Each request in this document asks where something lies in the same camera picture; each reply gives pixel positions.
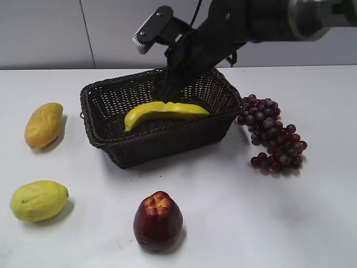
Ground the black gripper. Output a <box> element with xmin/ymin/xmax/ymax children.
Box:
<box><xmin>133</xmin><ymin>1</ymin><xmax>253</xmax><ymax>103</ymax></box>

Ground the yellow banana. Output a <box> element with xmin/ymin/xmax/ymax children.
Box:
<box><xmin>124</xmin><ymin>101</ymin><xmax>210</xmax><ymax>132</ymax></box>

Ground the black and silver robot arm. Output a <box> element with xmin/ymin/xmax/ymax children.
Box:
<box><xmin>133</xmin><ymin>1</ymin><xmax>356</xmax><ymax>102</ymax></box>

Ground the dark brown wicker basket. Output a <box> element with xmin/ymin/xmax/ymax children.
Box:
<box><xmin>80</xmin><ymin>68</ymin><xmax>244</xmax><ymax>169</ymax></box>

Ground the yellow mango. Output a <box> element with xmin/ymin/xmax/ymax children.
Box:
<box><xmin>25</xmin><ymin>103</ymin><xmax>63</xmax><ymax>149</ymax></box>

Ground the purple grape bunch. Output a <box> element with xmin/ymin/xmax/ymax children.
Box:
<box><xmin>237</xmin><ymin>94</ymin><xmax>307</xmax><ymax>173</ymax></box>

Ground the dark red apple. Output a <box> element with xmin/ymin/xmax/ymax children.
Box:
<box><xmin>133</xmin><ymin>191</ymin><xmax>183</xmax><ymax>251</ymax></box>

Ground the yellow-green lemon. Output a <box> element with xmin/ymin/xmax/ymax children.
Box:
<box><xmin>10</xmin><ymin>180</ymin><xmax>69</xmax><ymax>222</ymax></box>

